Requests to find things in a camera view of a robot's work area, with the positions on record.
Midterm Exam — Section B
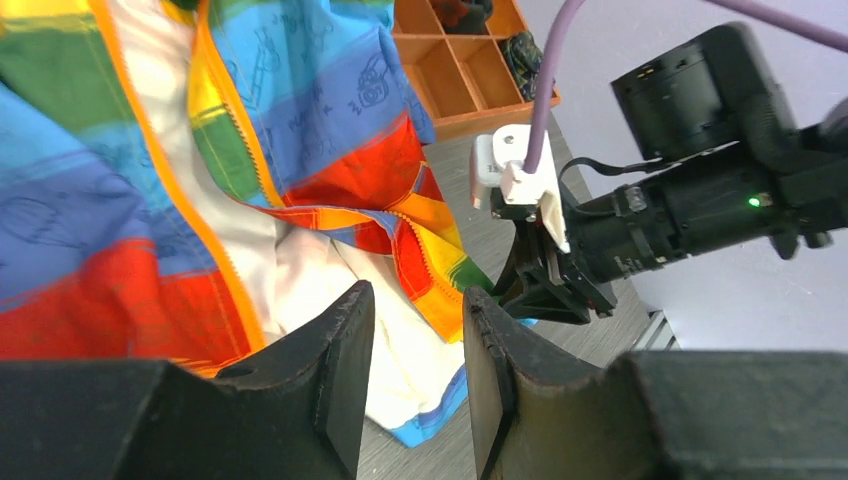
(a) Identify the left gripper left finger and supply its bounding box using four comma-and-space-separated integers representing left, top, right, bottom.
1, 281, 375, 479

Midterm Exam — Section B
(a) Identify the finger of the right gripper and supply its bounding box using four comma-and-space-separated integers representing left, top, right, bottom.
494, 221, 593, 325

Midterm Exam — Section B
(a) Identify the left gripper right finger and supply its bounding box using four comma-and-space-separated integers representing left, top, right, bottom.
464, 287, 847, 480

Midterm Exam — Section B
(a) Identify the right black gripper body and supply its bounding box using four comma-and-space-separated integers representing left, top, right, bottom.
491, 184, 670, 325

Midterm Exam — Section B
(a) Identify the rainbow striped zip jacket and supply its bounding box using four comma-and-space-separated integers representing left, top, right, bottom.
1, 1, 491, 447

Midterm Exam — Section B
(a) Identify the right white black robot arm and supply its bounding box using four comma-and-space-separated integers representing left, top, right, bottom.
493, 22, 847, 325

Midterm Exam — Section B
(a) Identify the blue green rolled tie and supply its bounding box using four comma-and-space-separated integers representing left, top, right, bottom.
498, 31, 542, 102

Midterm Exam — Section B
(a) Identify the orange compartment tray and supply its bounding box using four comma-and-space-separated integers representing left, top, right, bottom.
392, 1, 533, 141

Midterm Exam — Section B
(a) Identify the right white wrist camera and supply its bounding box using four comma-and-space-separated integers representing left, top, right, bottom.
469, 124, 571, 253

